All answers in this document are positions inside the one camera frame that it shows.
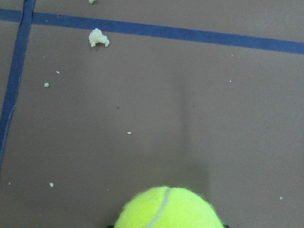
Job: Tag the yellow tennis ball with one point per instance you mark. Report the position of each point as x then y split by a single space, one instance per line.
166 207

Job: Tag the yellow fuzz crumb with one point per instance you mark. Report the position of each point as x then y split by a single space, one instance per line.
96 37

